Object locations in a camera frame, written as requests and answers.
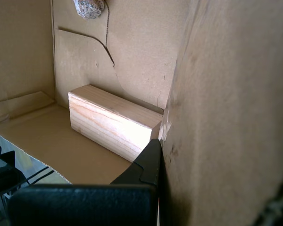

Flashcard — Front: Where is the light wooden block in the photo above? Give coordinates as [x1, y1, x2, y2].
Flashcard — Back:
[67, 84, 164, 163]

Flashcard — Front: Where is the brown cardboard box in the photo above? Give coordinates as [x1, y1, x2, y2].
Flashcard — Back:
[0, 0, 283, 226]

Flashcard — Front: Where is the pinkish speckled granite rock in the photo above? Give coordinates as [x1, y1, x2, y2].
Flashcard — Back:
[73, 0, 106, 20]

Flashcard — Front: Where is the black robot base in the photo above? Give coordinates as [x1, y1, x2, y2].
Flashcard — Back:
[0, 150, 26, 198]

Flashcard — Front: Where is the black cable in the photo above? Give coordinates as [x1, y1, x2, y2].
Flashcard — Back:
[25, 166, 55, 186]

